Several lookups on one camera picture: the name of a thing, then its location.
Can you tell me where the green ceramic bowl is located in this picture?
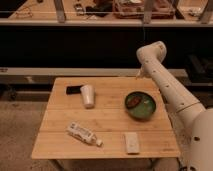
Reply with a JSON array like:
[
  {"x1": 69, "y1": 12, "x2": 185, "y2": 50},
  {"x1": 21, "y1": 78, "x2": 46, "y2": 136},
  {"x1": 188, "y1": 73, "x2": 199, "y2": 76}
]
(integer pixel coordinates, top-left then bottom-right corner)
[{"x1": 124, "y1": 91, "x2": 156, "y2": 120}]

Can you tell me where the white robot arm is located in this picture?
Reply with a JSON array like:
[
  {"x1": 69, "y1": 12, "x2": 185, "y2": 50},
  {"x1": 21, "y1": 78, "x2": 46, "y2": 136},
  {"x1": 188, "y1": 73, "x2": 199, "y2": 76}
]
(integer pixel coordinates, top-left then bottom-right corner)
[{"x1": 136, "y1": 41, "x2": 213, "y2": 171}]

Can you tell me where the brown food in bowl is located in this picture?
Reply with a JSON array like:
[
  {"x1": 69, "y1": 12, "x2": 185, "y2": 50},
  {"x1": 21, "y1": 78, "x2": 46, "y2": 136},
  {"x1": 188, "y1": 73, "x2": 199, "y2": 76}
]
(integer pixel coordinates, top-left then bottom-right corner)
[{"x1": 127, "y1": 96, "x2": 141, "y2": 108}]

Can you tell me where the white paper cup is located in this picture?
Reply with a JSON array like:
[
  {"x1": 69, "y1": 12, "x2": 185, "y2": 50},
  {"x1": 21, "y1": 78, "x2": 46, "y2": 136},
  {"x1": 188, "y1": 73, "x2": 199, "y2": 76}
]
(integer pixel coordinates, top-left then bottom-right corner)
[{"x1": 80, "y1": 85, "x2": 95, "y2": 109}]

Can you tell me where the long shelf bench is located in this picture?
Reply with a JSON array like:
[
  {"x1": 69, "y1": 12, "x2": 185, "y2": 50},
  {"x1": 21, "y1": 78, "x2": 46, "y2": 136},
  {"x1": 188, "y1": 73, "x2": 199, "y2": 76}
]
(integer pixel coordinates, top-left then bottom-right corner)
[{"x1": 0, "y1": 0, "x2": 213, "y2": 27}]

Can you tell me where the wicker tray on shelf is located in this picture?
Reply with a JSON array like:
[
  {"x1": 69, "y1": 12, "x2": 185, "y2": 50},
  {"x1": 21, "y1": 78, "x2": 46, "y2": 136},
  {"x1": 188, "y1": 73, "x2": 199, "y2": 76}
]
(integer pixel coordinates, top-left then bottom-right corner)
[{"x1": 113, "y1": 0, "x2": 175, "y2": 18}]

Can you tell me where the white rectangular sponge block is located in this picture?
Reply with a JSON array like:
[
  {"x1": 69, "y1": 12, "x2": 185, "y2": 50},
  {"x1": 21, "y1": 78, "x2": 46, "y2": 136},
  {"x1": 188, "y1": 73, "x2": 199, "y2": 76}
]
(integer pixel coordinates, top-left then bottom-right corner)
[{"x1": 124, "y1": 132, "x2": 140, "y2": 154}]

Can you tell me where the wooden folding table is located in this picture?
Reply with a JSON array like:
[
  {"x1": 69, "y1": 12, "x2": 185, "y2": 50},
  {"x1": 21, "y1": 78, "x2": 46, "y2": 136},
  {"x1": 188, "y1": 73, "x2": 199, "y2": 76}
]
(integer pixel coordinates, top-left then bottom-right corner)
[{"x1": 30, "y1": 76, "x2": 181, "y2": 171}]

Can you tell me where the black rectangular phone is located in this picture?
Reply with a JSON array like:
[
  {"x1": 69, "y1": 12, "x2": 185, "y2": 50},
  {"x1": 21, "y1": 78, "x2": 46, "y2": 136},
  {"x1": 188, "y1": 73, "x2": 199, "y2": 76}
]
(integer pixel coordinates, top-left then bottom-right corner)
[{"x1": 66, "y1": 86, "x2": 81, "y2": 95}]

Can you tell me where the black object on shelf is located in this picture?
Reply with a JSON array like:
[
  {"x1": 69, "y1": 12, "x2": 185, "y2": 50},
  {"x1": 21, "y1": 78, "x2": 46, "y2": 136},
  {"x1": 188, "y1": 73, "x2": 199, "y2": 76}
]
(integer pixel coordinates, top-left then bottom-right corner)
[{"x1": 86, "y1": 3, "x2": 112, "y2": 17}]

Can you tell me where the white plastic bottle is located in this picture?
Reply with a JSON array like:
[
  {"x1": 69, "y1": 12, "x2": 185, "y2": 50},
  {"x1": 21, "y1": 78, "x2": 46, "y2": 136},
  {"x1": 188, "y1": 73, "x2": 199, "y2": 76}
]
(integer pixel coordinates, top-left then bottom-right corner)
[{"x1": 67, "y1": 122, "x2": 103, "y2": 147}]

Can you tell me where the small dark toy car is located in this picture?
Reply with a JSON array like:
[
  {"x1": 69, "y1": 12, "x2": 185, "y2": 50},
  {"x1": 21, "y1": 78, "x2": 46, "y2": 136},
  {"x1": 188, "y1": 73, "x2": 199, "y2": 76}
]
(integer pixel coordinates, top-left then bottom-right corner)
[{"x1": 74, "y1": 3, "x2": 85, "y2": 16}]

